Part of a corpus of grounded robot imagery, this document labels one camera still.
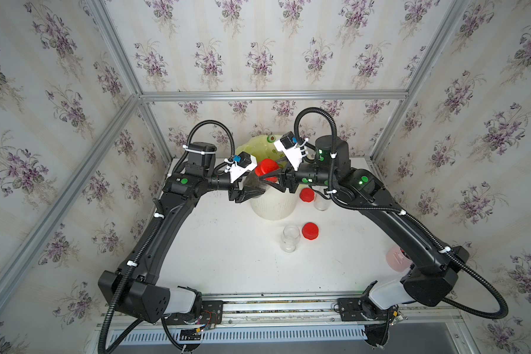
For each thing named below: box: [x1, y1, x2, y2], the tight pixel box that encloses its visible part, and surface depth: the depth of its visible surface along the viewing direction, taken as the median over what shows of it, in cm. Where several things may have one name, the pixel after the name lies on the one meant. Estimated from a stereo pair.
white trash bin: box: [250, 185, 302, 221], surface depth 86 cm
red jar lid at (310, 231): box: [301, 221, 320, 241], surface depth 94 cm
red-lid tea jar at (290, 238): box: [280, 224, 301, 253], surface depth 90 cm
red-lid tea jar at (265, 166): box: [254, 158, 281, 183], surface depth 59 cm
